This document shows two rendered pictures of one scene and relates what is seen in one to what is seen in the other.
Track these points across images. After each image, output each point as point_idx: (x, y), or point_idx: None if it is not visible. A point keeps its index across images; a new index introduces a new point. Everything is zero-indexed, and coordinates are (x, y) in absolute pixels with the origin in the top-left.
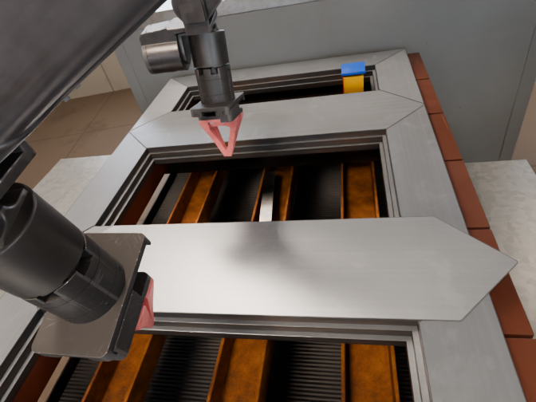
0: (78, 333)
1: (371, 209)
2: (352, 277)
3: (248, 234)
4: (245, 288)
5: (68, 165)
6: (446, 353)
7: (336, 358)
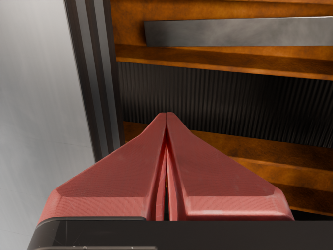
0: None
1: (282, 180)
2: (16, 212)
3: (49, 93)
4: None
5: None
6: None
7: (124, 74)
